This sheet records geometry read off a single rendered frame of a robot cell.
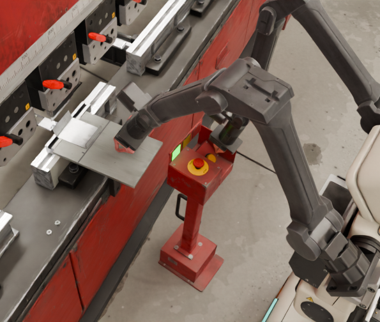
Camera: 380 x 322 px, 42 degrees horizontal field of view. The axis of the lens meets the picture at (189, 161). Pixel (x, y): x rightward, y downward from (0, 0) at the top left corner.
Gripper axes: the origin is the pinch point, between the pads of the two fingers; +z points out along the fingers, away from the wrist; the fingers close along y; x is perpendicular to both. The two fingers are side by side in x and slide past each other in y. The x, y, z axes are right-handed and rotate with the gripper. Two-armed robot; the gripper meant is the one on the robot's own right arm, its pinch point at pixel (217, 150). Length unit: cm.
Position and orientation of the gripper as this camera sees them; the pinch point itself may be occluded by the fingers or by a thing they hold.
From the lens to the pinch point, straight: 174.9
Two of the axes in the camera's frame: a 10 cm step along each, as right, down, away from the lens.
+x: -5.6, 6.3, -5.4
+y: -7.8, -6.3, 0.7
